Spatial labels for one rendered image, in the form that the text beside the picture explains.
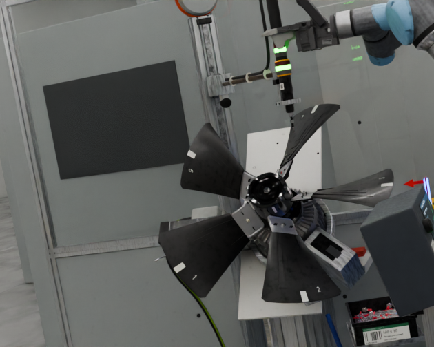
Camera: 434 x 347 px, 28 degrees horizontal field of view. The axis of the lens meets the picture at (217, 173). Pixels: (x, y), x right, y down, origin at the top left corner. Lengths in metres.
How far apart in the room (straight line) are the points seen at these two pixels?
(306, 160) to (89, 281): 1.20
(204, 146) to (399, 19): 0.87
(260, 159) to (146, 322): 0.99
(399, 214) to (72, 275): 2.22
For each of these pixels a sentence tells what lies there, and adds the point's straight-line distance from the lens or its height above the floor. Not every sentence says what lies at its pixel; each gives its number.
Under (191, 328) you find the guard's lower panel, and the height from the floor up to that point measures 0.61.
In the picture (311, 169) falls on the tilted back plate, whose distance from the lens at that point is 2.84.
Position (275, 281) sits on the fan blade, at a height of 0.99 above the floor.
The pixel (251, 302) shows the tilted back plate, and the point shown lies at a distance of 2.67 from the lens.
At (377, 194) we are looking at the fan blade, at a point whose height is 1.17.
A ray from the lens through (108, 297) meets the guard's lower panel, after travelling 3.61.
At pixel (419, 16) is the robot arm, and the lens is 2.09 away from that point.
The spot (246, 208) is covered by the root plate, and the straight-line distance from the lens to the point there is 2.53.
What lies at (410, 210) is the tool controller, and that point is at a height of 1.25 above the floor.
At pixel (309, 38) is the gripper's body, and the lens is 2.45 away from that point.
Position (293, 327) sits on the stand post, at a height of 0.77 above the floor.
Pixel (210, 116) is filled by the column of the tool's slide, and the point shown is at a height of 1.44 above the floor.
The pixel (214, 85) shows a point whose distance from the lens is 3.03.
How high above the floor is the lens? 1.53
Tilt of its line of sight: 5 degrees down
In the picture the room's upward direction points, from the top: 10 degrees counter-clockwise
